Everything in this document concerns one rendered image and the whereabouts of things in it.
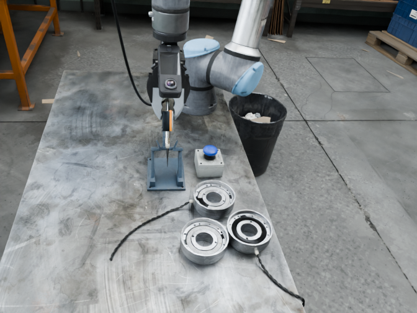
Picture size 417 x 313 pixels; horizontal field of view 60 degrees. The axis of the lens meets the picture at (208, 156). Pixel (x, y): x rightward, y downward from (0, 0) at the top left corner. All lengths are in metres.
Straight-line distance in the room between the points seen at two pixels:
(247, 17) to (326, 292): 1.27
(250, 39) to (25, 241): 0.79
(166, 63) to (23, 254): 0.50
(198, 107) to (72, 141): 0.42
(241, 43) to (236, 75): 0.09
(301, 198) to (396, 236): 0.54
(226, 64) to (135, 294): 0.70
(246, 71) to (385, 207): 1.53
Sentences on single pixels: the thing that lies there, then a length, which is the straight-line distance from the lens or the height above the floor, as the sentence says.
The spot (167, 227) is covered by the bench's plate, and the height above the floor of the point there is 0.80.
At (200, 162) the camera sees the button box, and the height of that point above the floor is 0.85.
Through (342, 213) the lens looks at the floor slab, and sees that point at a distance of 2.24.
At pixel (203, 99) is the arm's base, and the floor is 0.86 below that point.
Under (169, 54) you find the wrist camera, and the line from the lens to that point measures 0.78.
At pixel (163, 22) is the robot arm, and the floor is 1.22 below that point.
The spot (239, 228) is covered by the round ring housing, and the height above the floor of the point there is 0.83.
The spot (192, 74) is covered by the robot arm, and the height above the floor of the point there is 0.94.
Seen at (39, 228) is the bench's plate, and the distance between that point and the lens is 0.91.
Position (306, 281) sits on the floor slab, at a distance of 1.86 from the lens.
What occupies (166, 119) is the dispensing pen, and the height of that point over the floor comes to 1.00.
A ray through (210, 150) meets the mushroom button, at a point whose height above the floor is 0.87.
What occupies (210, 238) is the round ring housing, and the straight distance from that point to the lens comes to 0.84.
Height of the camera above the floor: 1.47
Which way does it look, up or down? 38 degrees down
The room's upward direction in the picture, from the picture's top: 7 degrees clockwise
